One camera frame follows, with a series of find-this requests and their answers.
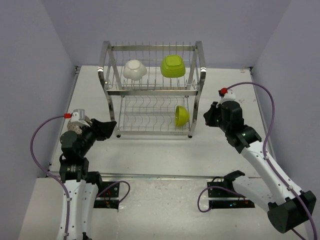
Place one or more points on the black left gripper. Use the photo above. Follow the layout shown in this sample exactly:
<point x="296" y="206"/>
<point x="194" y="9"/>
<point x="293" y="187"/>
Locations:
<point x="102" y="130"/>

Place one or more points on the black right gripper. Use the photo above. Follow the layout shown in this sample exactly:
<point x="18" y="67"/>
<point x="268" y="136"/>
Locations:
<point x="208" y="116"/>

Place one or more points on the green round bowl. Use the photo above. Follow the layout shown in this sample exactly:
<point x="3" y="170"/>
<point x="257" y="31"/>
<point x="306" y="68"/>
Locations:
<point x="182" y="116"/>

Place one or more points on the brown patterned bowl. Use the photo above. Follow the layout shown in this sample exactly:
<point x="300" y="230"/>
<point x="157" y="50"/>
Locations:
<point x="75" y="128"/>

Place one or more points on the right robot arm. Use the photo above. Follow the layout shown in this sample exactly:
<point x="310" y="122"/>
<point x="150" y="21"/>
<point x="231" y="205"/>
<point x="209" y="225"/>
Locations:
<point x="285" y="203"/>

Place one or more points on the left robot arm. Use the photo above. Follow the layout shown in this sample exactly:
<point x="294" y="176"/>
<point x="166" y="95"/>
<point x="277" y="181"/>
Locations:
<point x="80" y="186"/>

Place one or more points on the stainless steel dish rack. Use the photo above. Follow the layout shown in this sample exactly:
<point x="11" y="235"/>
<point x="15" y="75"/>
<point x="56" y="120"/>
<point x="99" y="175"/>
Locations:
<point x="147" y="106"/>

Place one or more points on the green square bowl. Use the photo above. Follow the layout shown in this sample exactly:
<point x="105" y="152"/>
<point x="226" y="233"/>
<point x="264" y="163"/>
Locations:
<point x="173" y="66"/>

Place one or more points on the white scalloped bowl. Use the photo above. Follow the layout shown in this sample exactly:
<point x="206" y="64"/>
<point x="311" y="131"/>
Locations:
<point x="134" y="70"/>

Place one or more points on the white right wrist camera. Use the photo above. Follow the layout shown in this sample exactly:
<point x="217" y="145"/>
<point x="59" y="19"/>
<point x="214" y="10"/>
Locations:
<point x="226" y="95"/>

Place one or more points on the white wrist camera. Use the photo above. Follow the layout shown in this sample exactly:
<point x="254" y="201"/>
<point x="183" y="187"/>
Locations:
<point x="80" y="117"/>
<point x="226" y="95"/>

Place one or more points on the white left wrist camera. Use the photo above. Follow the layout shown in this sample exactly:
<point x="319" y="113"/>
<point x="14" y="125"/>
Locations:
<point x="80" y="117"/>

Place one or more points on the aluminium table rail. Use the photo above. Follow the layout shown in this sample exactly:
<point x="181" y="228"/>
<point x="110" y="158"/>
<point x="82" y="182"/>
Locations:
<point x="155" y="176"/>

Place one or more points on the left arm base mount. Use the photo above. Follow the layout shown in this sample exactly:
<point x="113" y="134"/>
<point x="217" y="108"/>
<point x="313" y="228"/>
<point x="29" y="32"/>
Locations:
<point x="109" y="199"/>

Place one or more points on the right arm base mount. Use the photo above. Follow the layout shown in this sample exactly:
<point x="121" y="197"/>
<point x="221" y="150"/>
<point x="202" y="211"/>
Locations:
<point x="223" y="196"/>

